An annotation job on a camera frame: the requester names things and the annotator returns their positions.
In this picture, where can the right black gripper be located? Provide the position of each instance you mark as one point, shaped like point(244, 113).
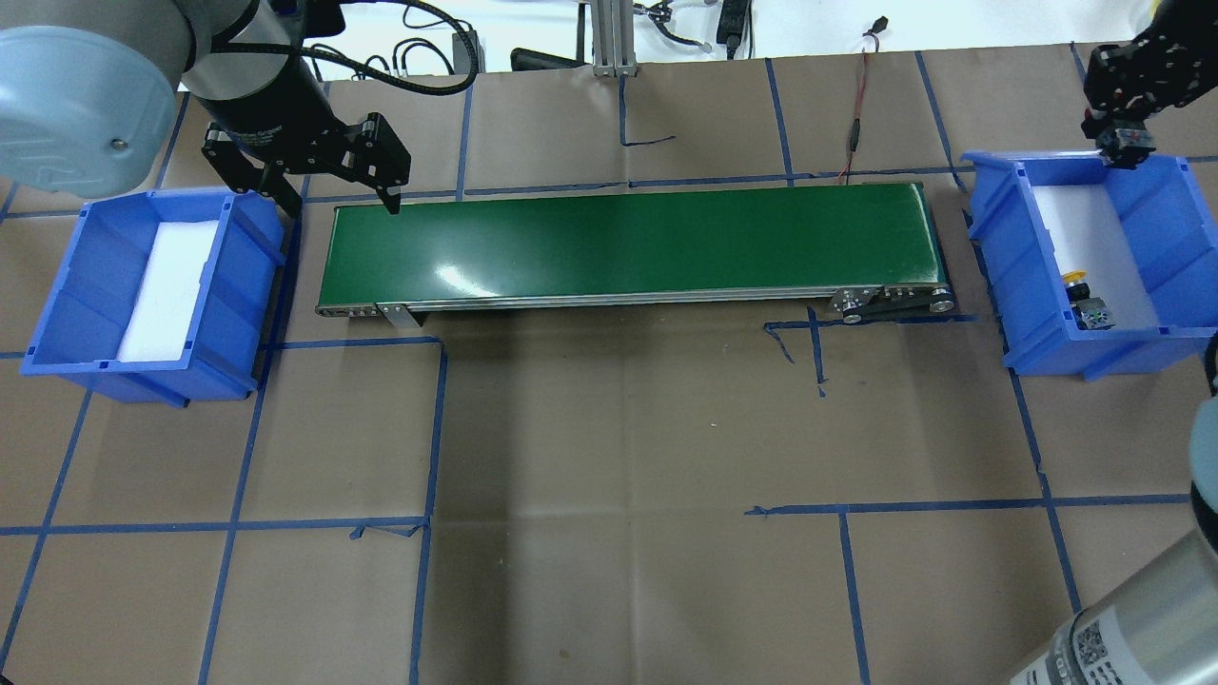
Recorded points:
point(1140, 88)

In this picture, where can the blue destination bin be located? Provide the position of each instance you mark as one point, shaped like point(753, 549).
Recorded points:
point(1171, 233)

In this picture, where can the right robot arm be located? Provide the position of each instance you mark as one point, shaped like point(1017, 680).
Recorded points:
point(1159, 626)

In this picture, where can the white foam pad source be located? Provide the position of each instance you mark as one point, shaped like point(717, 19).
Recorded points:
point(168, 292)

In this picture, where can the green conveyor belt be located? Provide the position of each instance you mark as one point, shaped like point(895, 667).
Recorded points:
point(871, 249)

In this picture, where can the blue bin with buttons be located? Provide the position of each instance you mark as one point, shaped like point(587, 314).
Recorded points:
point(91, 300)

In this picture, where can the white foam pad destination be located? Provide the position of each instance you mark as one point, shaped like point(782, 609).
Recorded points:
point(1086, 234)

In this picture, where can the red mushroom push button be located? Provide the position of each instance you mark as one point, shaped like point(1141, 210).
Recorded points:
point(1125, 144)

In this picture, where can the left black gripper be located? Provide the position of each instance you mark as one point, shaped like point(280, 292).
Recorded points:
point(264, 103)

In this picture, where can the aluminium frame post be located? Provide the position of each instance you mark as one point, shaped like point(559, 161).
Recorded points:
point(613, 44)

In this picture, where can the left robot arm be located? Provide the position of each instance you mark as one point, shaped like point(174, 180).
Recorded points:
point(90, 94)

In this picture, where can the yellow mushroom push button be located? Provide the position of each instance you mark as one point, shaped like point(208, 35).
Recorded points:
point(1090, 313)

